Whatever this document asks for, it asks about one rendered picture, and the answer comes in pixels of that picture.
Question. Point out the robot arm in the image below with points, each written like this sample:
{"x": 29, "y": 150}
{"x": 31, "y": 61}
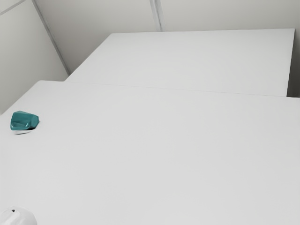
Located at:
{"x": 17, "y": 216}

